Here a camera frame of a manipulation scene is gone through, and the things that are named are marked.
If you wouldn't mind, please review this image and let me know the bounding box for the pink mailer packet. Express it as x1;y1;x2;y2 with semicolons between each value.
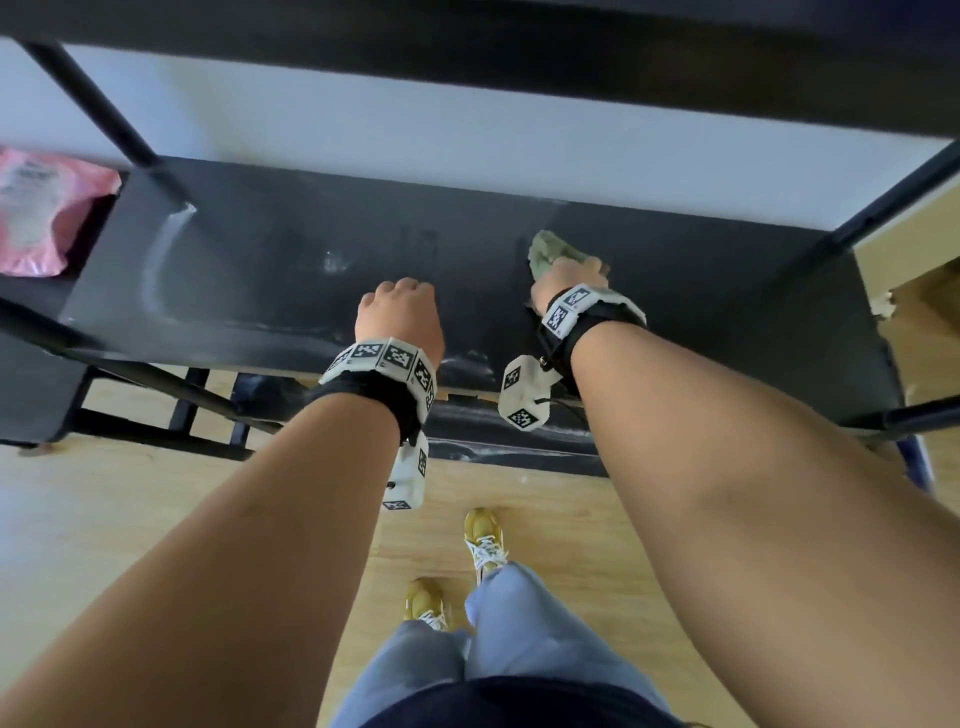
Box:
0;147;123;279

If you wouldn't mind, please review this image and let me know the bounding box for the green and pink cleaning cloth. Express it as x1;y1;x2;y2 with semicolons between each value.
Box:
526;230;609;309

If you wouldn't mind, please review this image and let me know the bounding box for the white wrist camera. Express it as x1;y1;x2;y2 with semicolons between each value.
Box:
380;428;430;513

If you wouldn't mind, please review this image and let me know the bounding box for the person's right hand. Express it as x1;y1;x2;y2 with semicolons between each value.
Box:
530;254;610;315

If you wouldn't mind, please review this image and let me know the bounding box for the person's yellow-green shoe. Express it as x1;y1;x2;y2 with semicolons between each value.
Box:
463;508;510;586
403;577;451;633

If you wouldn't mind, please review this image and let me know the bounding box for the dark metal shelf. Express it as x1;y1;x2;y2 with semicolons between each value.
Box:
0;0;960;481

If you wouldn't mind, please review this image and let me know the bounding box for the black low table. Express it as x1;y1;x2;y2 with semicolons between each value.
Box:
0;194;256;463

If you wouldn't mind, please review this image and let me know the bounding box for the person's blue jeans leg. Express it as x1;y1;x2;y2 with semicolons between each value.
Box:
464;562;673;721
329;620;470;728

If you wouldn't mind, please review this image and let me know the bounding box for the person's dark shirt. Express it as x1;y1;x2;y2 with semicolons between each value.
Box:
359;676;684;728

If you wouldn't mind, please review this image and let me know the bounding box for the person's left hand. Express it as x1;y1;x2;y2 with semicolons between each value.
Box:
353;277;446;369

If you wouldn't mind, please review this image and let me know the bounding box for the black marker wristband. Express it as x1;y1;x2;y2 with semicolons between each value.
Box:
541;283;648;395
303;337;439;445

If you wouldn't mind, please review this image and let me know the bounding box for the person's left forearm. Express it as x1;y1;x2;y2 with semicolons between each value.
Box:
0;395;403;728

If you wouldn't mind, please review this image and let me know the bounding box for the person's right forearm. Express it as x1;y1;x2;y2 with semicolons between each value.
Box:
573;322;960;728

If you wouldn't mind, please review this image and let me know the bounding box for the white marker cube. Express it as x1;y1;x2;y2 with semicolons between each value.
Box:
498;354;564;433

